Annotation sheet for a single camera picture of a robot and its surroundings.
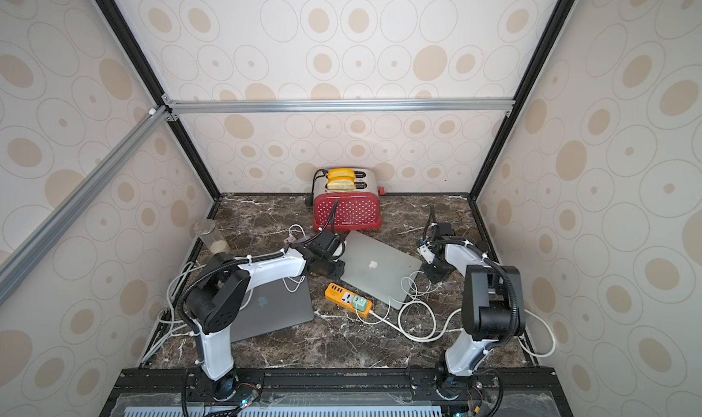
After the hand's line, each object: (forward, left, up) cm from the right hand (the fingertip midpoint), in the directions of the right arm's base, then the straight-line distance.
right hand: (439, 273), depth 94 cm
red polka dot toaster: (+18, +29, +11) cm, 36 cm away
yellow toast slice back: (+27, +35, +22) cm, 49 cm away
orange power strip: (-11, +32, +2) cm, 34 cm away
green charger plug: (-15, +27, +6) cm, 31 cm away
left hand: (-2, +31, +3) cm, 32 cm away
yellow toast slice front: (+23, +35, +20) cm, 46 cm away
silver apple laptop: (+1, +21, -1) cm, 22 cm away
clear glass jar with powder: (+4, +78, +15) cm, 80 cm away
